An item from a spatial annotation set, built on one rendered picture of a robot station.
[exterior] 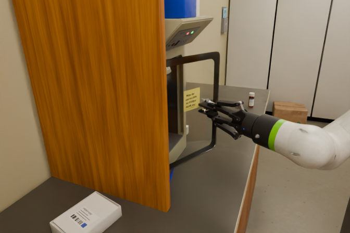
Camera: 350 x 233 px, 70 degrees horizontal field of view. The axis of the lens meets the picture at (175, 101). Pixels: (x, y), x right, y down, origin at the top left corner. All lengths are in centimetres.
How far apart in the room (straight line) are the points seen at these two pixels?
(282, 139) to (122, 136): 45
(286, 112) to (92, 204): 306
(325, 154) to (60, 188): 85
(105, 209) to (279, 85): 335
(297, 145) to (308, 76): 320
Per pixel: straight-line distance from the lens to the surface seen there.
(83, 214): 84
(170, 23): 69
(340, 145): 80
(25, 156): 105
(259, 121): 74
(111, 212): 82
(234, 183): 97
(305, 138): 68
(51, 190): 104
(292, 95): 392
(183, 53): 101
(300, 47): 378
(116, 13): 68
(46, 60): 88
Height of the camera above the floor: 153
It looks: 20 degrees down
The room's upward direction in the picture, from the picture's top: 1 degrees counter-clockwise
